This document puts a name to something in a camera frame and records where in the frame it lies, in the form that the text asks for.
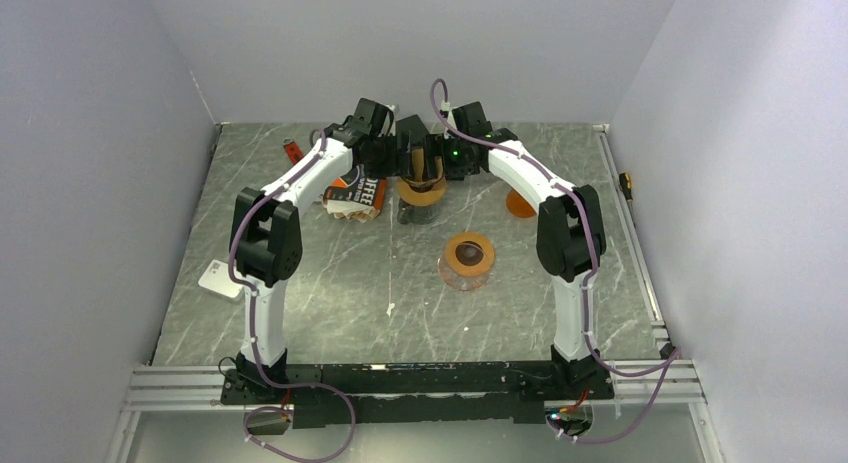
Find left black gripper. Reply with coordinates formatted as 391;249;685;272
361;131;413;181

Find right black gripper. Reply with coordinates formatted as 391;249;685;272
423;133;480;181

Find brown paper coffee filter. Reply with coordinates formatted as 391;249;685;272
411;148;438;179

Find wooden dripper ring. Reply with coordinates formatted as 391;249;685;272
396;176;449;208

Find grey glass carafe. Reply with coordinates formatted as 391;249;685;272
397;200;439;225

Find orange coffee filter box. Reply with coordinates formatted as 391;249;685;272
322;172;387;222

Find pink dripper with wooden ring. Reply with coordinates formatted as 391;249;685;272
437;232;496;291

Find clear glass ribbed dripper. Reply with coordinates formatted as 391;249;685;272
400;174;445;192

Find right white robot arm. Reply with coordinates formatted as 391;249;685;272
431;99;606;398

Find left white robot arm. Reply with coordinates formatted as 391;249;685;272
228;98;394;403

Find black box rear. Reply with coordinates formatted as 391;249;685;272
395;114;430;153

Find orange glass cup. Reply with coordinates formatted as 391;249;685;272
505;189;536;218

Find red adjustable wrench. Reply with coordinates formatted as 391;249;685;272
283;138;304;165

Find yellow black screwdriver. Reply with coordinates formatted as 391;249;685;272
618;172;633;204

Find white small block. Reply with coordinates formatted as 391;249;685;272
198;259;243;300

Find black base frame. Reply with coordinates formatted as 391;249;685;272
220;359;615;429

